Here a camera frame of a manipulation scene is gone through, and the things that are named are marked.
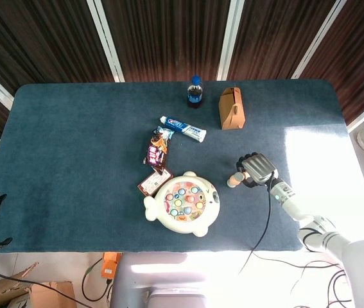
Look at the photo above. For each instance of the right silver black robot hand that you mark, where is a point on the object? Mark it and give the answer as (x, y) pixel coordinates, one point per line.
(260, 167)

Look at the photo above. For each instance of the small wooden toy mallet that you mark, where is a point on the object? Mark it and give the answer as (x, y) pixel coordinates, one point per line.
(234, 180)

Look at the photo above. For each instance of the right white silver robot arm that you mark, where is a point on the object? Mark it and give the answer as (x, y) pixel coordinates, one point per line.
(329, 237)

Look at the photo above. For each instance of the white whack-a-mole toy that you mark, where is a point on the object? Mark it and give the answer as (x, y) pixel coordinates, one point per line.
(181, 221)

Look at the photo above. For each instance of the brown paper carton box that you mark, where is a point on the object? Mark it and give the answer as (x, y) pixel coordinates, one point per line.
(231, 112)

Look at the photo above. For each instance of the blue white toothpaste tube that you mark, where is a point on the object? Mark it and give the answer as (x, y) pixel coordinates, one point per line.
(185, 128)

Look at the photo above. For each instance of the cola bottle blue cap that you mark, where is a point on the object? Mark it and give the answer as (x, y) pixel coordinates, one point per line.
(194, 94)

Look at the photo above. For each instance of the brown cardboard box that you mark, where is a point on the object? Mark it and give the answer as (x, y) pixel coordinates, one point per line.
(50, 293)

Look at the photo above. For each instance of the dark purple snack packet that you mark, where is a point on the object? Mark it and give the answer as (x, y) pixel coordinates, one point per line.
(157, 150)

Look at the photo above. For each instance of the blue table cloth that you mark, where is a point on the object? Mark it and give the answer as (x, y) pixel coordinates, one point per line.
(72, 160)

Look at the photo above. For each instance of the flat pink brown box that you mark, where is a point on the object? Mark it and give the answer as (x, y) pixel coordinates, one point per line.
(151, 184)

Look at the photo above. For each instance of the orange device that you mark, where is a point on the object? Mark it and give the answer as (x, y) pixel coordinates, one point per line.
(109, 264)

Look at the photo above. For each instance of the white robot torso base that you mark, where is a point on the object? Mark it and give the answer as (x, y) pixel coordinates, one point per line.
(156, 279)

